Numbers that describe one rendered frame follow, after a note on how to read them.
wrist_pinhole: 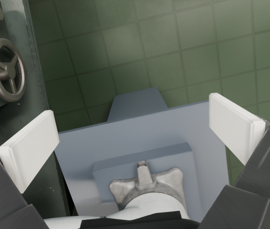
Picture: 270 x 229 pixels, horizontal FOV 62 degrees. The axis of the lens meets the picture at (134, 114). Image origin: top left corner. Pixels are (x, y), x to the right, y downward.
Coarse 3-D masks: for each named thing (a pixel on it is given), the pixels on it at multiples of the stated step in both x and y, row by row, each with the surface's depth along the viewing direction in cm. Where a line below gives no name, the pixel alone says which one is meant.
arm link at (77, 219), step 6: (72, 216) 46; (78, 216) 46; (84, 216) 46; (90, 216) 46; (96, 216) 47; (102, 216) 46; (48, 222) 43; (54, 222) 43; (60, 222) 43; (66, 222) 43; (72, 222) 43; (78, 222) 43; (54, 228) 41; (60, 228) 41; (66, 228) 41; (72, 228) 41; (78, 228) 41
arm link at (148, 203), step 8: (152, 192) 50; (136, 200) 49; (144, 200) 48; (152, 200) 47; (160, 200) 47; (168, 200) 48; (176, 200) 50; (128, 208) 47; (136, 208) 46; (144, 208) 46; (152, 208) 45; (160, 208) 45; (168, 208) 45; (176, 208) 47; (112, 216) 45; (120, 216) 44; (128, 216) 44; (136, 216) 43; (184, 216) 46
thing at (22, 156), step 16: (48, 112) 18; (32, 128) 15; (48, 128) 17; (16, 144) 13; (32, 144) 14; (48, 144) 17; (16, 160) 12; (32, 160) 14; (16, 176) 13; (32, 176) 14
